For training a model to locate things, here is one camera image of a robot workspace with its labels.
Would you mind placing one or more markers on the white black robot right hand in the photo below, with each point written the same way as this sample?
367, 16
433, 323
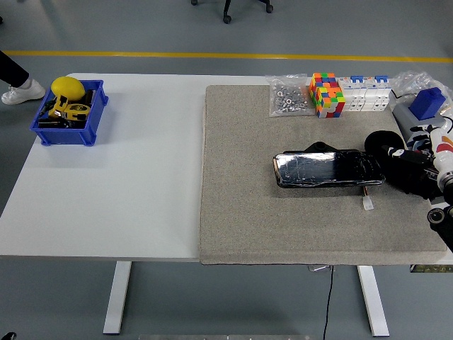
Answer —
442, 148

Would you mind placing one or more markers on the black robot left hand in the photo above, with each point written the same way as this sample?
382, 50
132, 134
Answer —
6, 336

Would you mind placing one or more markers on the black rag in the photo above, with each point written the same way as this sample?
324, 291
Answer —
380, 141

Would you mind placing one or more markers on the black glossy display panel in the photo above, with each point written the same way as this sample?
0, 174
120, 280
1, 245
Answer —
304, 170

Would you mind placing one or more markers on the blue block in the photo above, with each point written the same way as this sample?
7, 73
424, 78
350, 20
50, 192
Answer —
426, 104

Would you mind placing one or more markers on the grey box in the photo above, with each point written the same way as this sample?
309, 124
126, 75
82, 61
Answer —
401, 110

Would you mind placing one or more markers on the crumpled clear plastic bag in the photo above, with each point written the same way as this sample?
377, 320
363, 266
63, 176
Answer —
410, 79

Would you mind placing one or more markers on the white circuit breaker blue tab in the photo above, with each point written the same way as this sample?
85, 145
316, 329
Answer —
378, 97
352, 97

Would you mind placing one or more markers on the white table leg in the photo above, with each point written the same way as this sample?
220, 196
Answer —
117, 301
375, 311

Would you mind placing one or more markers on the multicolour puzzle cube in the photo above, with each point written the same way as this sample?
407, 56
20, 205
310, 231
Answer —
332, 102
323, 78

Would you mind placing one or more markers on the clear bag of metal nuts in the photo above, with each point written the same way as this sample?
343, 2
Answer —
290, 99

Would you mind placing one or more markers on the grey-brown mat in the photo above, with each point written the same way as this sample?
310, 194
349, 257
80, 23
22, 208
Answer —
247, 212

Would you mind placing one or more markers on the blue plastic bin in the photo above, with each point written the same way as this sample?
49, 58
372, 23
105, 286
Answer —
70, 136

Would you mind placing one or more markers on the yellow tape measure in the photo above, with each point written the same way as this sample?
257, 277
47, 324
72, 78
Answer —
77, 111

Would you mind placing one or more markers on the yellow black hand tool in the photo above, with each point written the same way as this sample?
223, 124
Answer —
58, 104

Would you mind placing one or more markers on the person's white shoe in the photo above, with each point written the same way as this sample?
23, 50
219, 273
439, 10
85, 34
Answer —
24, 93

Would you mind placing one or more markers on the black office chair base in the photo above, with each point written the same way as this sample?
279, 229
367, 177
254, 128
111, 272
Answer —
226, 18

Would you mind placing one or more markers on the yellow lemon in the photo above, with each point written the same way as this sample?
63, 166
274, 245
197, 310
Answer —
67, 88

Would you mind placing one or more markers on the person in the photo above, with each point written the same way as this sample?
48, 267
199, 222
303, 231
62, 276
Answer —
12, 71

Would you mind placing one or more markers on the silver bracket under table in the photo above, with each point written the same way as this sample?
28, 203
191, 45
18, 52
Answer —
318, 267

